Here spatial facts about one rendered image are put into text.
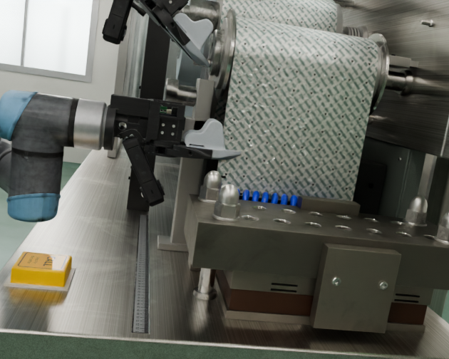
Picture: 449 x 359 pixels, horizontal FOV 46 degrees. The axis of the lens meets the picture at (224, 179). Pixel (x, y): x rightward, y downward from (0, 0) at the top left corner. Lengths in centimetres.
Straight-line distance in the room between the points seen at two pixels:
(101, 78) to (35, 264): 569
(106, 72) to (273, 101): 560
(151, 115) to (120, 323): 31
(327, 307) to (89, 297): 31
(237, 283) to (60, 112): 35
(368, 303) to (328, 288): 6
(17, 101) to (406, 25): 68
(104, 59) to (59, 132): 561
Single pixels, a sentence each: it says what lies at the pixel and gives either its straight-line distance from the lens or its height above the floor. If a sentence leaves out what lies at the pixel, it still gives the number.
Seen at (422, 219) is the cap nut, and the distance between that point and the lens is 88.
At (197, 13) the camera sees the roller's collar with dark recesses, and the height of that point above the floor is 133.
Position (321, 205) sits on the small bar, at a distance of 83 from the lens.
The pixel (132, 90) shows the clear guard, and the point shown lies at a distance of 187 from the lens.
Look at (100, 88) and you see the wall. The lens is 642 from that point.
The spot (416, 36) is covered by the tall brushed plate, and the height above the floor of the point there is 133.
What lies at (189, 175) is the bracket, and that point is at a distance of 93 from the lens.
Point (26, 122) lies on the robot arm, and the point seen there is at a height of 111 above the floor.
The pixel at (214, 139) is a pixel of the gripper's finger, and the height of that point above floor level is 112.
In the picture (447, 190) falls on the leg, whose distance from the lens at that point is 115.
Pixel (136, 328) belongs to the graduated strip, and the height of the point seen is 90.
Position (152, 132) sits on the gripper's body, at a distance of 80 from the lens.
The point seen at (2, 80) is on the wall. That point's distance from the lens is 660.
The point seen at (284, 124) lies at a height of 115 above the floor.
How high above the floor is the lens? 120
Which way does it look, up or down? 10 degrees down
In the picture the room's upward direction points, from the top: 8 degrees clockwise
